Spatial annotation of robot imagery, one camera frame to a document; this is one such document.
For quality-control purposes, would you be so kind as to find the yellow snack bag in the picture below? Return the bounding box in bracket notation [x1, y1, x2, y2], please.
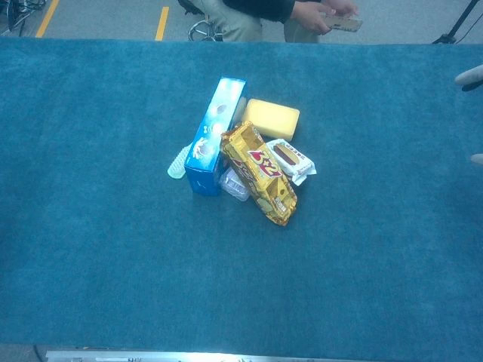
[220, 121, 298, 227]

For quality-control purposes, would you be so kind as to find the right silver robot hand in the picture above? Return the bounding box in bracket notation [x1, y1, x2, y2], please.
[454, 63, 483, 165]

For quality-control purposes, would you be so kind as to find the beige handheld device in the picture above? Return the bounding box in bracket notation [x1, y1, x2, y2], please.
[320, 13, 364, 33]

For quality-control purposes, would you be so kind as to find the chrome stool base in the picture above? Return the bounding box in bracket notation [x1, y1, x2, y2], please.
[187, 14, 224, 42]

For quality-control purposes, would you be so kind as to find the seated person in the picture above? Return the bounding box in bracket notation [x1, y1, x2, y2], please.
[177, 0, 359, 43]

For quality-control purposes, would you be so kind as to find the blue cookie box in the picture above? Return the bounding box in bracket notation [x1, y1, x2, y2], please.
[183, 76, 248, 197]

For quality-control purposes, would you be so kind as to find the tangle of dark cables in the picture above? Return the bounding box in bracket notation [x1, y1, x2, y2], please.
[0, 0, 46, 33]

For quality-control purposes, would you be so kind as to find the teal carpet table cover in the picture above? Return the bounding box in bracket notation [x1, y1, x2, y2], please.
[0, 36, 483, 354]

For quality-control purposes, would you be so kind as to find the green plastic brush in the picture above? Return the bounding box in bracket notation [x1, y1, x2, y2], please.
[167, 143, 193, 181]

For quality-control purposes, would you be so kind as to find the black tripod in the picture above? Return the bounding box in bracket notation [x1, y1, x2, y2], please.
[432, 0, 480, 45]

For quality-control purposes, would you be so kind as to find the yellow sponge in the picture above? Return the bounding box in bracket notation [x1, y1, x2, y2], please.
[241, 98, 301, 143]

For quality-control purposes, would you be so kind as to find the clear plastic box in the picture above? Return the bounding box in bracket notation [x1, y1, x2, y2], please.
[218, 165, 251, 203]

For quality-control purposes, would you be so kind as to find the white burger snack packet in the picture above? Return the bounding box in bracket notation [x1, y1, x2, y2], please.
[266, 138, 317, 187]

